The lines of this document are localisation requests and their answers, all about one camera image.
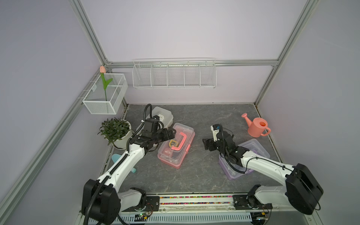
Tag white toolbox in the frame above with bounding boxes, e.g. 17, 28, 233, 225
136, 106, 173, 132

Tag yellow tape measure pink box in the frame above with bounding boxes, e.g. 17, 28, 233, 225
169, 140, 178, 149

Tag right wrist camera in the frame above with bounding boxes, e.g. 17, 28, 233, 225
211, 124, 223, 142

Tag teal handled tool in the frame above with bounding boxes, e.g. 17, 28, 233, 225
110, 153, 138, 174

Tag white wire wall shelf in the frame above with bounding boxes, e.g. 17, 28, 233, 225
132, 58, 217, 89

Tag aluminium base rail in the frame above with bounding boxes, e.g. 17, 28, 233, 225
74, 192, 318, 225

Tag purple clear-lid toolbox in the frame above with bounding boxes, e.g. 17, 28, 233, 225
218, 138, 271, 181

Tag pink artificial tulip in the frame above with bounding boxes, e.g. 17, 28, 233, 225
99, 66, 113, 101

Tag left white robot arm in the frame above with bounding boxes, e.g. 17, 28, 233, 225
81, 118, 176, 225

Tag white mesh wall basket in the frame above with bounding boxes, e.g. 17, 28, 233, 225
82, 73, 128, 115

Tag pink watering can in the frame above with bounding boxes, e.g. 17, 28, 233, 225
242, 113, 271, 138

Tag green potted plant white pot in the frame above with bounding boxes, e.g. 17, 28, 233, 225
98, 118, 133, 149

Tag pink toolbox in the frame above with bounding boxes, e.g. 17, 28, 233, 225
157, 123, 195, 169

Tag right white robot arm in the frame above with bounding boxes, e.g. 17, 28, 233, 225
202, 132, 323, 215

